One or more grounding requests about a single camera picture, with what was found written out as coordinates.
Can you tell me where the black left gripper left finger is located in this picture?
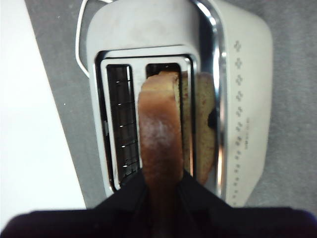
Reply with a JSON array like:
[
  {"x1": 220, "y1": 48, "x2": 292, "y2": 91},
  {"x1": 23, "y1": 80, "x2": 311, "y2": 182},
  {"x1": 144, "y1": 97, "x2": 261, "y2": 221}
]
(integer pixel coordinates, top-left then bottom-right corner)
[{"x1": 0, "y1": 170, "x2": 151, "y2": 238}]

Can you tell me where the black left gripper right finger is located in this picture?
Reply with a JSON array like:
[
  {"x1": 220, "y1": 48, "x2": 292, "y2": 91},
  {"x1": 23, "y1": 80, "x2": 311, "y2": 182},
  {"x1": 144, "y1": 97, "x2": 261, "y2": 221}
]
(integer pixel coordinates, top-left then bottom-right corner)
[{"x1": 174, "y1": 170, "x2": 317, "y2": 238}]

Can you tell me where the brown-crusted bread slice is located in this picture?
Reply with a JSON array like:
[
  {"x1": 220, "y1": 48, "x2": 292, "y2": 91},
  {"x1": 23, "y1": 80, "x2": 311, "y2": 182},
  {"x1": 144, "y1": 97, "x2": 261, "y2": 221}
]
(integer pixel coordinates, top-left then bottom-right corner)
[{"x1": 137, "y1": 70, "x2": 186, "y2": 234}]

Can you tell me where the cream two-slot toaster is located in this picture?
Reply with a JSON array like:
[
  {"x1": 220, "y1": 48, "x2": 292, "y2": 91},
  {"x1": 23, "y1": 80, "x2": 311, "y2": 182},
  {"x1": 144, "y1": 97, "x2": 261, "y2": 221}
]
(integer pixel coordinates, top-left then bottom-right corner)
[{"x1": 85, "y1": 0, "x2": 274, "y2": 207}]

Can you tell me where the white power cable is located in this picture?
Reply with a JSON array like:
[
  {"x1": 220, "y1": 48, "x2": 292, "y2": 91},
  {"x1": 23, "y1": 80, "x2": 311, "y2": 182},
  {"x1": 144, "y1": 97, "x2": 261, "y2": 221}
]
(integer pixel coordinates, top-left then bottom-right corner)
[{"x1": 74, "y1": 0, "x2": 112, "y2": 78}]

